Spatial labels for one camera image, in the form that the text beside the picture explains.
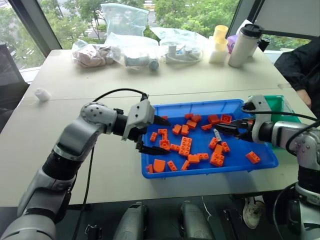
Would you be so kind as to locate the black chair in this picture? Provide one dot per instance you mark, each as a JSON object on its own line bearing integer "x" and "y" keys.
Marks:
{"x": 10, "y": 80}

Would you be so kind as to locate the purple box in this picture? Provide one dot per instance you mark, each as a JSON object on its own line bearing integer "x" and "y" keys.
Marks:
{"x": 232, "y": 43}

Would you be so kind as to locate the white sneaker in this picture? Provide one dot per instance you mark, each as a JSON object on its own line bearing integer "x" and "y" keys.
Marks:
{"x": 252, "y": 212}

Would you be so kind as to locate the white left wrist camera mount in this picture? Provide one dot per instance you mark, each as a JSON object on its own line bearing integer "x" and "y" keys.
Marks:
{"x": 141, "y": 111}

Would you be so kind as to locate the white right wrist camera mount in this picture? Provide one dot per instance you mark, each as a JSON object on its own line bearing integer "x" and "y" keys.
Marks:
{"x": 260, "y": 103}

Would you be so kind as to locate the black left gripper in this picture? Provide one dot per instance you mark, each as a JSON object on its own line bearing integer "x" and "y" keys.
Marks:
{"x": 137, "y": 133}

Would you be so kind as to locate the large orange toy brick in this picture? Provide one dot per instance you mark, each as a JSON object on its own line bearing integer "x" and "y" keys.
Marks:
{"x": 217, "y": 159}
{"x": 185, "y": 146}

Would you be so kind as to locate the grey panel with black frame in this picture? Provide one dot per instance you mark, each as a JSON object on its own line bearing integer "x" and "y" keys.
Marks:
{"x": 285, "y": 15}

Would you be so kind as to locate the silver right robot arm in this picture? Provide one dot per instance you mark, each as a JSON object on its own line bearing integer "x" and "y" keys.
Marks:
{"x": 287, "y": 135}

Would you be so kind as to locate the pale yellow plastic cup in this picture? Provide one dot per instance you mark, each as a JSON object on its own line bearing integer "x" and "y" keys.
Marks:
{"x": 220, "y": 35}

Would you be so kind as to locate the green plastic bin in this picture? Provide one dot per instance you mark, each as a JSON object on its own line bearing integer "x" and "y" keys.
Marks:
{"x": 280, "y": 105}

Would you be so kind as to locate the white tumbler with black lid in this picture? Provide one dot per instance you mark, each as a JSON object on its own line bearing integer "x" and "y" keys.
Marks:
{"x": 241, "y": 47}

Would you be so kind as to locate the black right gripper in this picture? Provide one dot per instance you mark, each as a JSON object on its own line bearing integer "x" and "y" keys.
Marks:
{"x": 246, "y": 132}

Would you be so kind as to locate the white foam block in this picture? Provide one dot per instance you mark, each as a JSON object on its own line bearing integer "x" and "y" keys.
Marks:
{"x": 218, "y": 56}

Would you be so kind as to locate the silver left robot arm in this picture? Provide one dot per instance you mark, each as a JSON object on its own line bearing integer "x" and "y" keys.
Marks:
{"x": 82, "y": 127}

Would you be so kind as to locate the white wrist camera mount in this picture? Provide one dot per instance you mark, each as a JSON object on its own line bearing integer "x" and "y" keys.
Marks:
{"x": 260, "y": 103}
{"x": 141, "y": 111}

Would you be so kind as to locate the clear bag of grey items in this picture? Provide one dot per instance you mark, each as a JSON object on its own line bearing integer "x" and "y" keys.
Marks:
{"x": 136, "y": 58}

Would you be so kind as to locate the dark window frame post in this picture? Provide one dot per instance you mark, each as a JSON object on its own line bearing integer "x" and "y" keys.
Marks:
{"x": 35, "y": 22}

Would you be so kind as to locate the clear bag of pink items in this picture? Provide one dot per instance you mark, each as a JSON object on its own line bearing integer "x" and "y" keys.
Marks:
{"x": 91, "y": 55}

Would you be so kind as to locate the rounded orange toy piece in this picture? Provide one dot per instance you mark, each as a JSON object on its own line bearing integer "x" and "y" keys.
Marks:
{"x": 159, "y": 166}

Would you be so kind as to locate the blue plastic bin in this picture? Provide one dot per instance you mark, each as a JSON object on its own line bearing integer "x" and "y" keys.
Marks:
{"x": 200, "y": 142}

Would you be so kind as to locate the clear bag with power strip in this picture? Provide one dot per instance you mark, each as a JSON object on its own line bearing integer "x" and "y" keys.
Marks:
{"x": 180, "y": 37}

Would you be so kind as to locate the small white roll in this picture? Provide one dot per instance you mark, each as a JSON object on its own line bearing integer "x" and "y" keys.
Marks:
{"x": 42, "y": 94}

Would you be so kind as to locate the tall clear teal plastic bag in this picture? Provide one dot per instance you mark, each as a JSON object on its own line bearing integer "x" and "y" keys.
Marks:
{"x": 125, "y": 20}

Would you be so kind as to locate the person in black jacket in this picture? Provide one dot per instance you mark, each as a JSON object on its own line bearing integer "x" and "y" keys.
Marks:
{"x": 300, "y": 67}

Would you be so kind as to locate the black bottle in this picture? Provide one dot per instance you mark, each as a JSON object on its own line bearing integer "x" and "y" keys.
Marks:
{"x": 264, "y": 43}

